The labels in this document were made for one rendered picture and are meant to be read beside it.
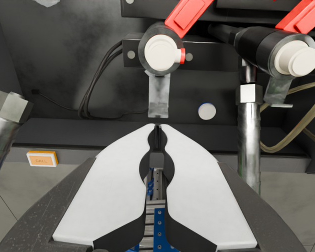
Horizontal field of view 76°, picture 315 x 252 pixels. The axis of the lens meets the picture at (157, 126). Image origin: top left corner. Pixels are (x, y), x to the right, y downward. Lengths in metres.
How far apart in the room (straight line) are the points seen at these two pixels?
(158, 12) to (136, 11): 0.03
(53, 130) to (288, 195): 2.04
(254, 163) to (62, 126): 0.43
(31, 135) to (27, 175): 1.59
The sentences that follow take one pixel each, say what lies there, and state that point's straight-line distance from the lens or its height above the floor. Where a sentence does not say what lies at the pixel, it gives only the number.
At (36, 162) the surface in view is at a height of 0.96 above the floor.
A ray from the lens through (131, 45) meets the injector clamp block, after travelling 0.29.
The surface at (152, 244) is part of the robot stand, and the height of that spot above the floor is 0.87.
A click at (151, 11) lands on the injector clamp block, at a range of 0.28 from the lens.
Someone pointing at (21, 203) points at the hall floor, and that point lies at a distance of 2.41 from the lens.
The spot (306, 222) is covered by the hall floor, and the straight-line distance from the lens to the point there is 2.66.
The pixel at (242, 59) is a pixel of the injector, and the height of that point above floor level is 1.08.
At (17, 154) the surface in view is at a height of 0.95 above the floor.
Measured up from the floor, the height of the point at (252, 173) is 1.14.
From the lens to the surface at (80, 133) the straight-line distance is 0.47.
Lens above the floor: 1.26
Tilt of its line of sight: 60 degrees down
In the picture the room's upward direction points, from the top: 179 degrees counter-clockwise
